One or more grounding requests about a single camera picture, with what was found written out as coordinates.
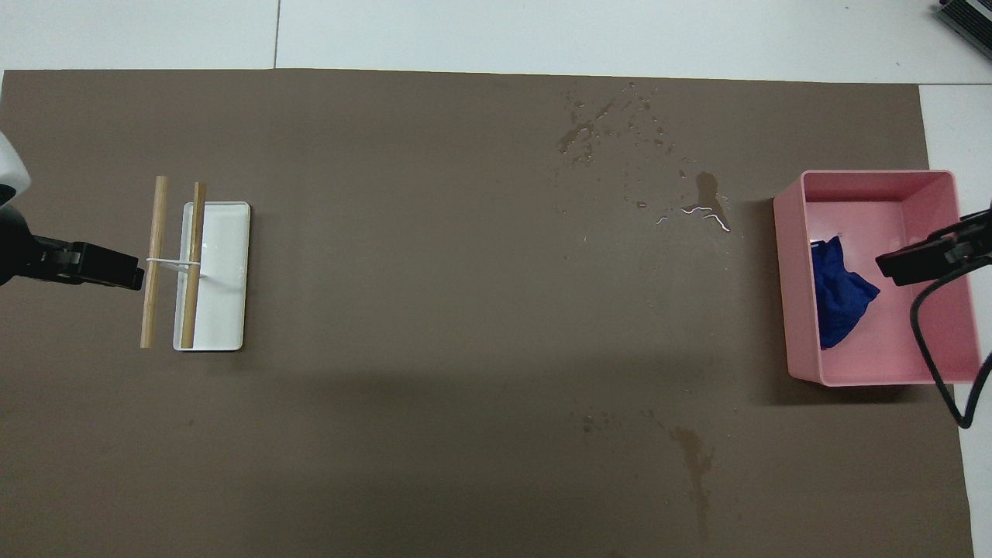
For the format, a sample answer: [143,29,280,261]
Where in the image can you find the white towel rack wooden rods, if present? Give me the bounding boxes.
[139,175,252,353]

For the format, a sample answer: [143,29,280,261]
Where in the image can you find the blue towel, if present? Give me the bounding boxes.
[810,235,882,351]

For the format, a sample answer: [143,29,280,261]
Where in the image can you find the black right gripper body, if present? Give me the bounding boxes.
[938,203,992,272]

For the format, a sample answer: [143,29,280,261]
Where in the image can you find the dark ribbed device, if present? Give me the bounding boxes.
[932,0,992,40]

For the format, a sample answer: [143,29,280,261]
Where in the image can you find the brown table mat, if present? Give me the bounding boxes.
[0,68,976,558]

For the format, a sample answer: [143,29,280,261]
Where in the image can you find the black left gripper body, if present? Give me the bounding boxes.
[0,205,82,289]

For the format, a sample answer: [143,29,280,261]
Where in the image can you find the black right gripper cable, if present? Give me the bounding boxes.
[911,263,992,429]

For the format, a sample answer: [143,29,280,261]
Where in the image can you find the pink plastic bin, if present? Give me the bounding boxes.
[773,170,984,388]

